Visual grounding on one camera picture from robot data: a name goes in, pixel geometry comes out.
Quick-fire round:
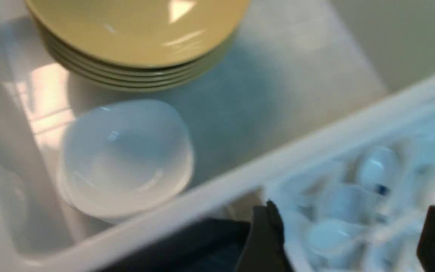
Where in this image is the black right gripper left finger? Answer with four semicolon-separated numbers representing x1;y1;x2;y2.
235;200;293;272

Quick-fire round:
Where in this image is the bottom stacked beige bowl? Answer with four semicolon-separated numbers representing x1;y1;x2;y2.
44;40;233;93

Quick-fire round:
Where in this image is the black plastic serving tray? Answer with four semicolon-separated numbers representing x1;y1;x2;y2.
100;218;251;272

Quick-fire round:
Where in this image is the white plastic spoon bin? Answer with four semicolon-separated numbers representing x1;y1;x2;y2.
263;99;435;272

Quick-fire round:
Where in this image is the white spoon with blue mark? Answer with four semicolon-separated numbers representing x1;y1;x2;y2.
355;146;399;196

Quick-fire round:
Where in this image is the large white plastic tub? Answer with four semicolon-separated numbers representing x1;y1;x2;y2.
0;0;435;272

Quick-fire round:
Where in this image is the white square dish in tub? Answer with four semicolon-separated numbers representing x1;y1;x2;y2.
56;99;195;224

